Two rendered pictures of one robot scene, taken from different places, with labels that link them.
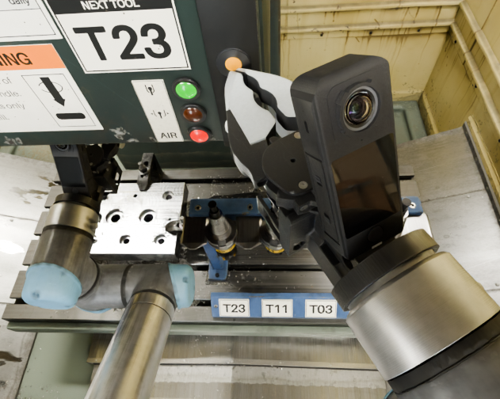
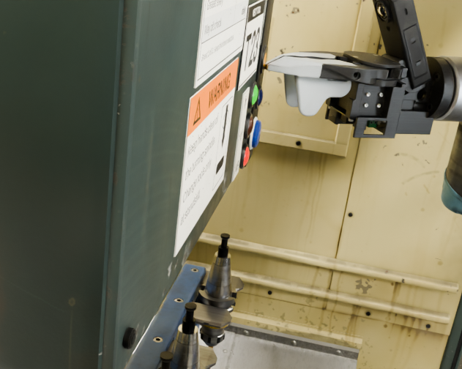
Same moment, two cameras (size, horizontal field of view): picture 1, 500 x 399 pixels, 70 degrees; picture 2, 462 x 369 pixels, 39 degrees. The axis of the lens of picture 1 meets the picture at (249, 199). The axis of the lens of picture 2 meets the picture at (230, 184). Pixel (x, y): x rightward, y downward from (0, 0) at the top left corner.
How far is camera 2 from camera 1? 74 cm
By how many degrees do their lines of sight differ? 72
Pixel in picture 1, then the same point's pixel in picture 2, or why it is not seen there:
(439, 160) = not seen: hidden behind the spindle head
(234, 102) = (316, 61)
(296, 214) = (400, 83)
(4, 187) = not seen: outside the picture
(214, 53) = (262, 51)
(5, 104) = (206, 164)
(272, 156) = (373, 61)
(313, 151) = (410, 23)
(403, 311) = not seen: outside the picture
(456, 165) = not seen: hidden behind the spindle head
